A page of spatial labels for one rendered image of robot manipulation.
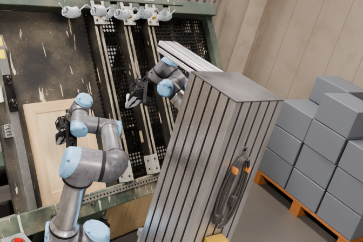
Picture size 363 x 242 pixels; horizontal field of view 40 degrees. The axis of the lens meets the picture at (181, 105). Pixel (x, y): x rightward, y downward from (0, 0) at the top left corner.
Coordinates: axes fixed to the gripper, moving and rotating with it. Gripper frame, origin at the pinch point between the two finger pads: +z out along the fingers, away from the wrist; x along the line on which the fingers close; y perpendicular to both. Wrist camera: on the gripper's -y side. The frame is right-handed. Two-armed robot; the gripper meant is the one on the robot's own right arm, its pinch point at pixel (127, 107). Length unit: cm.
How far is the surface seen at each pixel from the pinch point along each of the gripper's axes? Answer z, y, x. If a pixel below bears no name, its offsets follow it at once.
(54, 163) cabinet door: 62, 9, 0
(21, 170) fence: 64, 0, 20
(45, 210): 72, -15, 2
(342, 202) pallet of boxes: 23, 24, -298
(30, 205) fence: 72, -14, 11
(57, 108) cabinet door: 46, 36, 5
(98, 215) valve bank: 72, -11, -34
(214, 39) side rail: -8, 124, -123
